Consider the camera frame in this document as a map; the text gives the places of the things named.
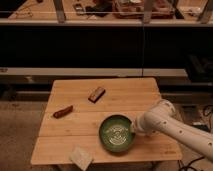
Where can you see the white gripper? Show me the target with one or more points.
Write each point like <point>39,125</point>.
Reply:
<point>133,127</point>

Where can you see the green ceramic bowl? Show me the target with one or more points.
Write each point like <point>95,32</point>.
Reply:
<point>115,135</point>

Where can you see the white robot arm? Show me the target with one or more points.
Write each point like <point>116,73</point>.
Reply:
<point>160,118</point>

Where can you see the brown rectangular block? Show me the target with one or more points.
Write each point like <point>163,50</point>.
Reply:
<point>96,94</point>

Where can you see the white folded cloth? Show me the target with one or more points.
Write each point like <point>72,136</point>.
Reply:
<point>81,158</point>

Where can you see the wooden table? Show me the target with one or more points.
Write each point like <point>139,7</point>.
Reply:
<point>75,114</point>

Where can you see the brown sausage-shaped toy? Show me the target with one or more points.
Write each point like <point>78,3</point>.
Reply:
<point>63,112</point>

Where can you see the brown tray on shelf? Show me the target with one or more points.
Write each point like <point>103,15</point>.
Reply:
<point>136,8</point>

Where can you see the long metal shelf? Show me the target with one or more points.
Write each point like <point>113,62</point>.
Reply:
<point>98,13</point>

